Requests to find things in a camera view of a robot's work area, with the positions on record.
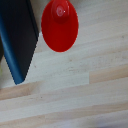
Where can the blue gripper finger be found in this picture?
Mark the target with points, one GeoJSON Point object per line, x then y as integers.
{"type": "Point", "coordinates": [18, 36]}

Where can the red plastic cup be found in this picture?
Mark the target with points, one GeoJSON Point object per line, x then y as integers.
{"type": "Point", "coordinates": [60, 31]}

